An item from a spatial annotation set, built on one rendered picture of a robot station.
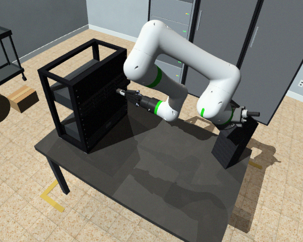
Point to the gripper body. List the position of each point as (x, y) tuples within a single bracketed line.
[(143, 100)]

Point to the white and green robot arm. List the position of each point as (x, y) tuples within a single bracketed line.
[(214, 104)]

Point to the black server rack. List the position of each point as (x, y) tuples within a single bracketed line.
[(90, 92)]

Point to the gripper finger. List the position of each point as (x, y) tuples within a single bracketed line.
[(131, 93), (132, 100)]

